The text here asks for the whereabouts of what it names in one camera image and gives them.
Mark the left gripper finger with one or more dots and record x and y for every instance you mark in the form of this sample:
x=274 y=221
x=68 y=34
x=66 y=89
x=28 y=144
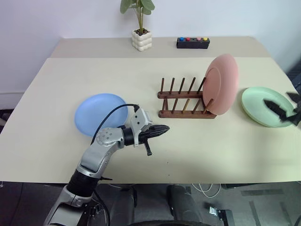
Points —
x=161 y=128
x=158 y=134

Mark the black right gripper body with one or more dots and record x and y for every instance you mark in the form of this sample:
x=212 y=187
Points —
x=296 y=117

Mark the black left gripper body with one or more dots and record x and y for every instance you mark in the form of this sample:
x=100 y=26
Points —
x=146 y=141

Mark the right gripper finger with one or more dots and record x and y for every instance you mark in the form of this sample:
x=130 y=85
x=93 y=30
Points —
x=292 y=96
x=274 y=107

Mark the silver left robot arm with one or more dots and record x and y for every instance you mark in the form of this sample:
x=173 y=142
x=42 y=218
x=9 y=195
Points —
x=105 y=137

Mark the wooden dish rack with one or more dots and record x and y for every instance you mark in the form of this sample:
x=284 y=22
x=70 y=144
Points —
x=185 y=114

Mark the green plate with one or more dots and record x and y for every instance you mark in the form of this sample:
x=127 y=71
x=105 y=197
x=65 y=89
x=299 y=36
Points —
x=255 y=101

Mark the blue plate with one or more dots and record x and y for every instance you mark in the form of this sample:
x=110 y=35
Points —
x=98 y=110

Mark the pink plate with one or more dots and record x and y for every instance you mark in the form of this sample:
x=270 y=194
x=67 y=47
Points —
x=221 y=82

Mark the dark rounded shape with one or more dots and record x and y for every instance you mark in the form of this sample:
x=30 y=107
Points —
x=182 y=202

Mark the white bubble plant pot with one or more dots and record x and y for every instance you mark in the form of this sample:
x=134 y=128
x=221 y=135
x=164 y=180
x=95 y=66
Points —
x=141 y=41

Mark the black button box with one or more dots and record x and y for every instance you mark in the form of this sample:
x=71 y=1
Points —
x=192 y=44

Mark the green leafy plant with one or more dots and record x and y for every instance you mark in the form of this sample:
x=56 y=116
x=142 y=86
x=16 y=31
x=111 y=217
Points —
x=141 y=9

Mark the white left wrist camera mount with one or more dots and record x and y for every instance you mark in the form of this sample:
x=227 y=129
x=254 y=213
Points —
x=139 y=121

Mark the metal bracket on floor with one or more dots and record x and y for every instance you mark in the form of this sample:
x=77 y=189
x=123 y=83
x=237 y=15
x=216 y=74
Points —
x=217 y=212

